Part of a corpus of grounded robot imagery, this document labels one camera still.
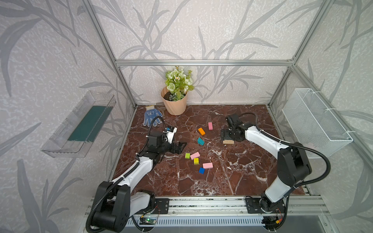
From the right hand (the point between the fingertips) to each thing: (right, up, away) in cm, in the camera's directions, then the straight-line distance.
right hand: (228, 131), depth 93 cm
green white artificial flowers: (-33, +32, +4) cm, 46 cm away
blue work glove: (-56, +11, +23) cm, 62 cm away
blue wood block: (-18, -23, -7) cm, 29 cm away
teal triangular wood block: (-18, -7, +4) cm, 20 cm away
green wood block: (-26, -15, -2) cm, 30 cm away
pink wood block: (-14, -20, -6) cm, 25 cm away
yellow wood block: (-21, -17, -5) cm, 28 cm away
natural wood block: (+1, -7, +3) cm, 8 cm away
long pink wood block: (-21, -15, -2) cm, 26 cm away
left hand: (-29, -2, -8) cm, 30 cm away
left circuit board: (-45, -42, -22) cm, 65 cm away
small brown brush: (-47, +18, +15) cm, 53 cm away
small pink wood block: (-10, +3, +14) cm, 17 cm away
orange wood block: (-17, -1, +10) cm, 20 cm away
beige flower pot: (-38, +17, +11) cm, 43 cm away
